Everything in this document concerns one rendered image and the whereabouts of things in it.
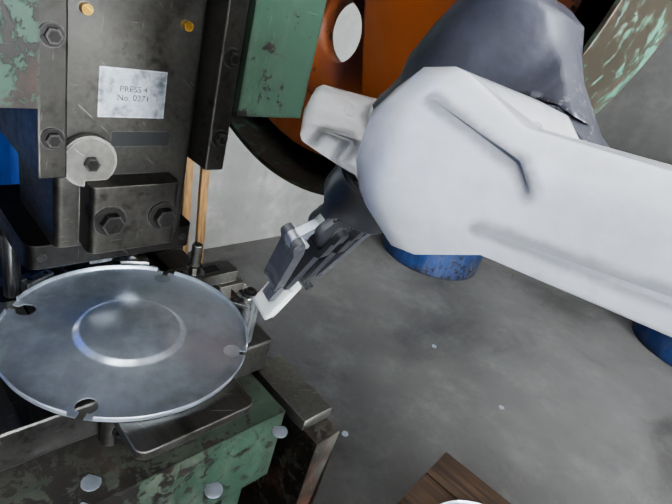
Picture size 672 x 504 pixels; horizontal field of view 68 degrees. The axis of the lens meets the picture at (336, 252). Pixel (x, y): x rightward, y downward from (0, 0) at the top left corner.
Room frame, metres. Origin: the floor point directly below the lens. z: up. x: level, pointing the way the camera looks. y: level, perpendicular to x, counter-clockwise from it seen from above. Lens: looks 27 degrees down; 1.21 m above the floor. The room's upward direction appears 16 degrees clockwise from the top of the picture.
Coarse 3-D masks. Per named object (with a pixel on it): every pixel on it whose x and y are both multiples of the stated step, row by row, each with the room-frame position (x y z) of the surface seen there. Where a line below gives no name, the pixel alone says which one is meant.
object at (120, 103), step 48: (96, 0) 0.48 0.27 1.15; (144, 0) 0.51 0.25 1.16; (192, 0) 0.55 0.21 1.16; (96, 48) 0.48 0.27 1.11; (144, 48) 0.52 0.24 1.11; (192, 48) 0.56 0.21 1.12; (96, 96) 0.48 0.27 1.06; (144, 96) 0.52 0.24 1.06; (192, 96) 0.56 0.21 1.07; (96, 144) 0.47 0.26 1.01; (144, 144) 0.52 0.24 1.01; (48, 192) 0.46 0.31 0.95; (96, 192) 0.46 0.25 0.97; (144, 192) 0.49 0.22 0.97; (96, 240) 0.46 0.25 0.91; (144, 240) 0.50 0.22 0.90
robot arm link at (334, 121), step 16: (320, 96) 0.41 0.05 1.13; (336, 96) 0.42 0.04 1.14; (352, 96) 0.43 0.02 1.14; (304, 112) 0.40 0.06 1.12; (320, 112) 0.39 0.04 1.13; (336, 112) 0.40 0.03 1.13; (352, 112) 0.40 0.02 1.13; (368, 112) 0.41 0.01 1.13; (304, 128) 0.38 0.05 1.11; (320, 128) 0.38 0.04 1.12; (336, 128) 0.38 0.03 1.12; (352, 128) 0.38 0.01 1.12; (320, 144) 0.38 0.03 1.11; (336, 144) 0.38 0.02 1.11; (352, 144) 0.38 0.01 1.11; (336, 160) 0.38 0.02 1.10; (352, 160) 0.38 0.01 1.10
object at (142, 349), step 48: (48, 288) 0.51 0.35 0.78; (96, 288) 0.54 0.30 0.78; (144, 288) 0.57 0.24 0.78; (192, 288) 0.60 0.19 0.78; (0, 336) 0.41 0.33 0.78; (48, 336) 0.43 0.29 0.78; (96, 336) 0.45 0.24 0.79; (144, 336) 0.47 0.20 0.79; (192, 336) 0.50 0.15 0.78; (240, 336) 0.53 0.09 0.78; (48, 384) 0.37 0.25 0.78; (96, 384) 0.39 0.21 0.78; (144, 384) 0.40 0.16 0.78; (192, 384) 0.42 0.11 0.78
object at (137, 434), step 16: (208, 400) 0.41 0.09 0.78; (224, 400) 0.42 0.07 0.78; (240, 400) 0.42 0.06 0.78; (176, 416) 0.38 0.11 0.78; (192, 416) 0.38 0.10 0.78; (208, 416) 0.39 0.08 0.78; (224, 416) 0.40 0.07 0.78; (240, 416) 0.41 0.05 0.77; (112, 432) 0.42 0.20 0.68; (128, 432) 0.34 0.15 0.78; (144, 432) 0.35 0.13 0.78; (160, 432) 0.35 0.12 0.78; (176, 432) 0.36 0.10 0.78; (192, 432) 0.36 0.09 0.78; (128, 448) 0.33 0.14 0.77; (144, 448) 0.33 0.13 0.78; (160, 448) 0.34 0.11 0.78
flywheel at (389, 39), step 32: (352, 0) 0.85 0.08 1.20; (384, 0) 0.81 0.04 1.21; (416, 0) 0.77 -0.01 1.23; (448, 0) 0.74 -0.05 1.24; (576, 0) 0.60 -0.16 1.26; (608, 0) 0.64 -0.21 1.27; (320, 32) 0.88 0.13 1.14; (384, 32) 0.80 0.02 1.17; (416, 32) 0.76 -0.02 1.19; (320, 64) 0.87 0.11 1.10; (352, 64) 0.82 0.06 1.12; (384, 64) 0.78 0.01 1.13; (288, 128) 0.84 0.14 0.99
